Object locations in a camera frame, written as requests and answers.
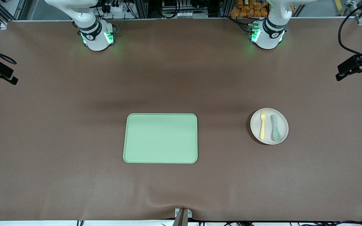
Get green plastic spoon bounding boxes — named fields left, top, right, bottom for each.
left=270, top=114, right=281, bottom=141

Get brown table cover mat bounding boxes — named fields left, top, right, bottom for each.
left=0, top=18, right=362, bottom=222

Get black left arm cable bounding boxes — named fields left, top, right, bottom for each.
left=338, top=0, right=362, bottom=58

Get beige round plate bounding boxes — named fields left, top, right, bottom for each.
left=250, top=108, right=289, bottom=145

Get black arm base cables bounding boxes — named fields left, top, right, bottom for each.
left=227, top=15, right=252, bottom=33

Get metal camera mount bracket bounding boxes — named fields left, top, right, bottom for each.
left=172, top=208, right=193, bottom=226

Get orange items in bag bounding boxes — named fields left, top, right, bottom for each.
left=230, top=0, right=295, bottom=18

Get light green rectangular tray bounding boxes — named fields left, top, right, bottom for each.
left=123, top=113, right=198, bottom=164

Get yellow plastic fork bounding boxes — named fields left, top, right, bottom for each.
left=260, top=110, right=267, bottom=140

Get white power strip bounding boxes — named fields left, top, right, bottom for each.
left=101, top=0, right=132, bottom=13

